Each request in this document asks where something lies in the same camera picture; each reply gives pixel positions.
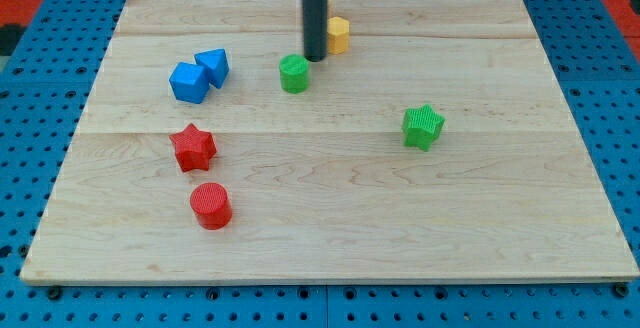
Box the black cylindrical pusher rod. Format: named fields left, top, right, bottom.
left=302, top=0, right=328, bottom=62

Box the green cylinder block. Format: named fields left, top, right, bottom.
left=279, top=54, right=309, bottom=94

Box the green star block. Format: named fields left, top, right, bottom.
left=402, top=104, right=446, bottom=152

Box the red star block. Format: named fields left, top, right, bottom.
left=169, top=123, right=217, bottom=172

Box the yellow hexagon block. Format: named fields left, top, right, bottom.
left=327, top=16, right=350, bottom=54

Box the blue triangle block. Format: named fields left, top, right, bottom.
left=194, top=48, right=230, bottom=89

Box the blue cube block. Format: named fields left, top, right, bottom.
left=169, top=62, right=209, bottom=104

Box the light wooden board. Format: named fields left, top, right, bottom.
left=20, top=0, right=639, bottom=286

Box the red cylinder block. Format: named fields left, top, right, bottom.
left=189, top=182, right=232, bottom=230

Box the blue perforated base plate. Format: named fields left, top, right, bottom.
left=1, top=0, right=639, bottom=327

